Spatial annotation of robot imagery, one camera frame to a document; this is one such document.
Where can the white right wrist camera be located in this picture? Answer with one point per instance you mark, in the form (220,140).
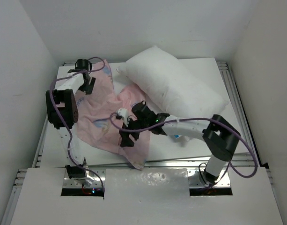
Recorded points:
(123,114)

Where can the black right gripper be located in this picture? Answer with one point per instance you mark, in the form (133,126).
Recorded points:
(127,139)

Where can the white pillow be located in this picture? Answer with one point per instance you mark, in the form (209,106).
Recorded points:
(170,85)

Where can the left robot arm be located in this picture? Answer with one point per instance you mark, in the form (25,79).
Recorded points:
(62,112)

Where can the white front cover board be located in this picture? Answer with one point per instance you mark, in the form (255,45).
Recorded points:
(149,197)

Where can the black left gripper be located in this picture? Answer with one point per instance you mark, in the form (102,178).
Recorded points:
(87,87)

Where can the pink purple pillowcase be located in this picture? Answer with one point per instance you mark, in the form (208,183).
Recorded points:
(94,126)

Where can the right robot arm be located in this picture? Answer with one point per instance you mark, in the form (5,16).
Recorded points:
(220,137)

